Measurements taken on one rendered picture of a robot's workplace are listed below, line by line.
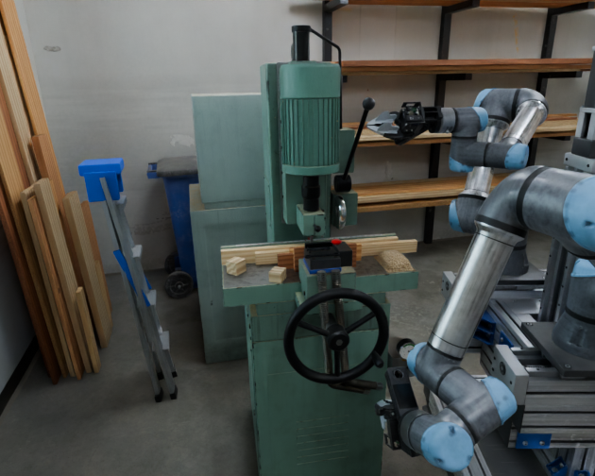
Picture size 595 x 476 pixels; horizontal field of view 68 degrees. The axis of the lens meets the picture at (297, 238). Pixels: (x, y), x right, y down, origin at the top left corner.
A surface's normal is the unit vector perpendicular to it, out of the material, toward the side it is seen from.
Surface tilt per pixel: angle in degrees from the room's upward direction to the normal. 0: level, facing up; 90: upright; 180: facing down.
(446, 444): 60
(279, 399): 90
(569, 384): 90
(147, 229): 90
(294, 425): 90
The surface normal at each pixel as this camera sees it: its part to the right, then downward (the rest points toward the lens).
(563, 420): -0.03, 0.33
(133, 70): 0.23, 0.32
